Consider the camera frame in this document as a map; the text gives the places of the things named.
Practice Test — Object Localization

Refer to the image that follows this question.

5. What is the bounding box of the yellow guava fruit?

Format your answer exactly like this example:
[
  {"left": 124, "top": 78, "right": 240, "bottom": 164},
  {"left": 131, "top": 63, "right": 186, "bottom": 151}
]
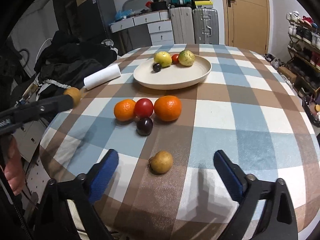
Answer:
[{"left": 153, "top": 51, "right": 172, "bottom": 68}]

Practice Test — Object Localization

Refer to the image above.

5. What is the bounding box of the large orange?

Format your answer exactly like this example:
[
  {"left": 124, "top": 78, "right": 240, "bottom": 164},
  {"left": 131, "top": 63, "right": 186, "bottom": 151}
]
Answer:
[{"left": 154, "top": 95, "right": 182, "bottom": 122}]

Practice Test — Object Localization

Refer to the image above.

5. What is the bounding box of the dark plum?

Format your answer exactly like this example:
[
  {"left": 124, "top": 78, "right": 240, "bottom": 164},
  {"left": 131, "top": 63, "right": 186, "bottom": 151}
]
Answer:
[
  {"left": 137, "top": 118, "right": 153, "bottom": 136},
  {"left": 152, "top": 63, "right": 162, "bottom": 73}
]

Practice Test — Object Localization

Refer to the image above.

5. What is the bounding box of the small orange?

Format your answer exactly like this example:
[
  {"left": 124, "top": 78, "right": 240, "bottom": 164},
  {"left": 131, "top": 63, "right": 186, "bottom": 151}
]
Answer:
[{"left": 113, "top": 99, "right": 136, "bottom": 122}]

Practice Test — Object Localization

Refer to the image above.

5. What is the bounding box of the large red tomato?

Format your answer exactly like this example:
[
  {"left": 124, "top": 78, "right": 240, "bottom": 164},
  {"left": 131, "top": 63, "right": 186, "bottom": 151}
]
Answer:
[{"left": 171, "top": 54, "right": 179, "bottom": 64}]

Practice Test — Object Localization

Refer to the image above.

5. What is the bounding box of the beige ribbed suitcase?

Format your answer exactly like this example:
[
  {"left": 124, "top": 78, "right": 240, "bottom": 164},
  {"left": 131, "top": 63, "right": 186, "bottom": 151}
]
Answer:
[{"left": 169, "top": 7, "right": 195, "bottom": 44}]

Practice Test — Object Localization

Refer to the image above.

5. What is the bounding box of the cream round plate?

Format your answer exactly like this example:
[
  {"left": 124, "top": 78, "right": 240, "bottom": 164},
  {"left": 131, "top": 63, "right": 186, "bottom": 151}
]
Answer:
[{"left": 133, "top": 55, "right": 212, "bottom": 90}]

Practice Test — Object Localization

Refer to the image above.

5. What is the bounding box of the green bumpy fruit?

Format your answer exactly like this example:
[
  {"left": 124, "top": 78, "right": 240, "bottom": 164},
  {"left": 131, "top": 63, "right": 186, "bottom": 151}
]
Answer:
[{"left": 178, "top": 50, "right": 195, "bottom": 67}]

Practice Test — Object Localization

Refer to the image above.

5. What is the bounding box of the white paper towel roll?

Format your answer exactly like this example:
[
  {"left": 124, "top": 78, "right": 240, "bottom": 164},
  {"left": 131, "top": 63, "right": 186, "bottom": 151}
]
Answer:
[{"left": 84, "top": 63, "right": 121, "bottom": 90}]

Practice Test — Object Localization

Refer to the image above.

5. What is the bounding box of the person's left hand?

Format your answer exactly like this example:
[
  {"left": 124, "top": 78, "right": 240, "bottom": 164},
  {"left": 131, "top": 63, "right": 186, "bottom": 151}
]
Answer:
[{"left": 1, "top": 135, "right": 25, "bottom": 196}]

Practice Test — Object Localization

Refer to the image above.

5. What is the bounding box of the dark grey cabinet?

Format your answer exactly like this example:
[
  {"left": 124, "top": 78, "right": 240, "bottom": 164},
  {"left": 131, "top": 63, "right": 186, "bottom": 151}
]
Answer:
[{"left": 78, "top": 0, "right": 120, "bottom": 50}]

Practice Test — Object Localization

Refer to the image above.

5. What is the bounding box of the pile of black clothes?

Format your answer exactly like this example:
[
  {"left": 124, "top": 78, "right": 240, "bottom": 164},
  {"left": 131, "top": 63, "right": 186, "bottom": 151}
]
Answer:
[{"left": 34, "top": 30, "right": 118, "bottom": 89}]

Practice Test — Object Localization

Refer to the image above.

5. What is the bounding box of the white drawer desk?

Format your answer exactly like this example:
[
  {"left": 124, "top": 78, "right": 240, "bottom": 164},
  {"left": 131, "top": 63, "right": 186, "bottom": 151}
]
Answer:
[{"left": 110, "top": 10, "right": 175, "bottom": 52}]

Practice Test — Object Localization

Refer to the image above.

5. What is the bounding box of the small red tomato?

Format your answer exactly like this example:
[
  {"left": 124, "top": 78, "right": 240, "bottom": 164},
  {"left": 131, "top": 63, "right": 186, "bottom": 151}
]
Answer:
[{"left": 134, "top": 98, "right": 154, "bottom": 119}]

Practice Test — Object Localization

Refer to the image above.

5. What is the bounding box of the cardboard box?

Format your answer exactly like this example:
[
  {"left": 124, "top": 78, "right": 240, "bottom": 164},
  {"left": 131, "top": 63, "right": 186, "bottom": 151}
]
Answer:
[{"left": 278, "top": 66, "right": 297, "bottom": 83}]

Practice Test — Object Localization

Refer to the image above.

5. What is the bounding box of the wooden shoe rack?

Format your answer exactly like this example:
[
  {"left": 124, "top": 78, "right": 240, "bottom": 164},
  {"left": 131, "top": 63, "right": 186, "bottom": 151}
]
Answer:
[{"left": 285, "top": 11, "right": 319, "bottom": 98}]

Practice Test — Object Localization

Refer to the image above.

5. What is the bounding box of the checkered tablecloth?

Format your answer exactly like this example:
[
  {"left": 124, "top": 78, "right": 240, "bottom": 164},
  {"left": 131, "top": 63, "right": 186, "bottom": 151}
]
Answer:
[{"left": 40, "top": 45, "right": 319, "bottom": 239}]

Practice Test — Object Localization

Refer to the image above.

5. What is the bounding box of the wooden door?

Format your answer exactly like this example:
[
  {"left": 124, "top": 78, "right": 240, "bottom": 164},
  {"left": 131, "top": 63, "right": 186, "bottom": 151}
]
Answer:
[{"left": 223, "top": 0, "right": 270, "bottom": 54}]

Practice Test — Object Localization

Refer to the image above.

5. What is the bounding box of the silver aluminium suitcase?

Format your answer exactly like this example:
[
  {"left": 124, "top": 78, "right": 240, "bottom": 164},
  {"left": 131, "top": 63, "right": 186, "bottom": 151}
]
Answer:
[{"left": 193, "top": 8, "right": 219, "bottom": 45}]

